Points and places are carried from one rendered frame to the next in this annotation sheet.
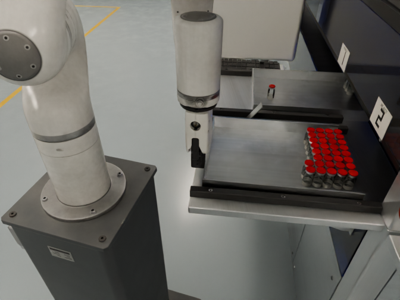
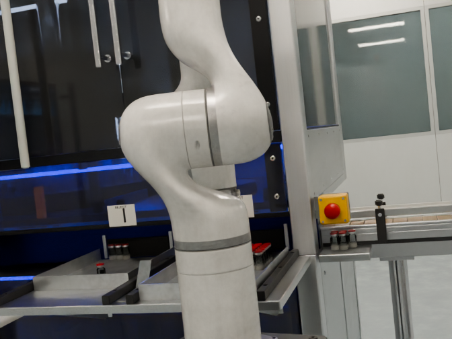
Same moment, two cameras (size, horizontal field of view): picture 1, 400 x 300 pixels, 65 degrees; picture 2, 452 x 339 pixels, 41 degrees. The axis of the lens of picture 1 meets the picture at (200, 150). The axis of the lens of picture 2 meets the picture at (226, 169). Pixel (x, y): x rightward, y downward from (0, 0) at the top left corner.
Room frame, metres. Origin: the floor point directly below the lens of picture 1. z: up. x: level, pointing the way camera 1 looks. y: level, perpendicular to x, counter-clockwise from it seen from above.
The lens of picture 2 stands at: (0.32, 1.18, 1.21)
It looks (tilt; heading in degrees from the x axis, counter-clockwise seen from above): 3 degrees down; 280
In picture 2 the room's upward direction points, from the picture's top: 6 degrees counter-clockwise
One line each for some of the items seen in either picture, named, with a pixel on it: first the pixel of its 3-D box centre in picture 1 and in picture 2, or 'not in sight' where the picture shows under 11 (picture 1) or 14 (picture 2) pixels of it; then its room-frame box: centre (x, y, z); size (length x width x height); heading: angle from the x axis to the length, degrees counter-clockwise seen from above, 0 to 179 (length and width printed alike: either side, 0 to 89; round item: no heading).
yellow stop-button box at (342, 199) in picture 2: not in sight; (334, 208); (0.33, -0.39, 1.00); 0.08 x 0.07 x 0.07; 83
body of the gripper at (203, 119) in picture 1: (198, 119); not in sight; (0.55, 0.00, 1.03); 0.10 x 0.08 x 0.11; 173
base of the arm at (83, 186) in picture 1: (75, 159); (218, 301); (0.52, 0.27, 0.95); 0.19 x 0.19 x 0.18
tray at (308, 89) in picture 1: (304, 91); (111, 266); (0.93, -0.34, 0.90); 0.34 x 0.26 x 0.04; 83
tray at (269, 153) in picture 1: (276, 154); (220, 270); (0.60, -0.19, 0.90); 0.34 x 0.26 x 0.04; 82
